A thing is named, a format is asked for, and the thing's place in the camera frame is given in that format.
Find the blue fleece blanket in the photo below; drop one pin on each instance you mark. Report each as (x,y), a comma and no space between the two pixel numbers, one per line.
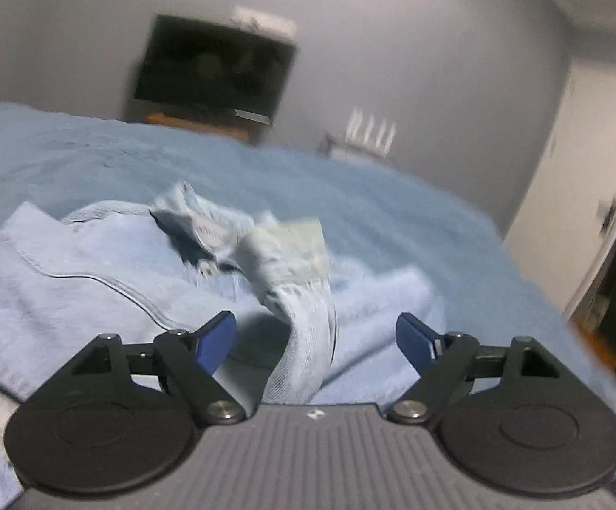
(371,207)

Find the black television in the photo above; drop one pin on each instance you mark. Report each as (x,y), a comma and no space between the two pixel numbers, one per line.
(210,69)

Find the white device above television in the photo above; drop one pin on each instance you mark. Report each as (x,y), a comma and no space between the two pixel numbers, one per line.
(263,21)

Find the light blue denim jeans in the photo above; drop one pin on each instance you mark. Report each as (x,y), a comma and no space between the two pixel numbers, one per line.
(101,255)

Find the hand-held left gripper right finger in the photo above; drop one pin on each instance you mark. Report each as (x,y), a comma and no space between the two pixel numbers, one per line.
(413,336)

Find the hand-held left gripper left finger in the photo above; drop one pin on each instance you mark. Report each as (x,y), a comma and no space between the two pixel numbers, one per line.
(216,341)

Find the white door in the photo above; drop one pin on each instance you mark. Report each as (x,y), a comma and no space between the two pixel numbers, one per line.
(568,191)

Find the wooden television stand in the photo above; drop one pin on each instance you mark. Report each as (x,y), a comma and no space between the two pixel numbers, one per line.
(191,123)

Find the white router with antennas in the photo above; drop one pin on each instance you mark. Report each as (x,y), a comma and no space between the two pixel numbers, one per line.
(370,135)

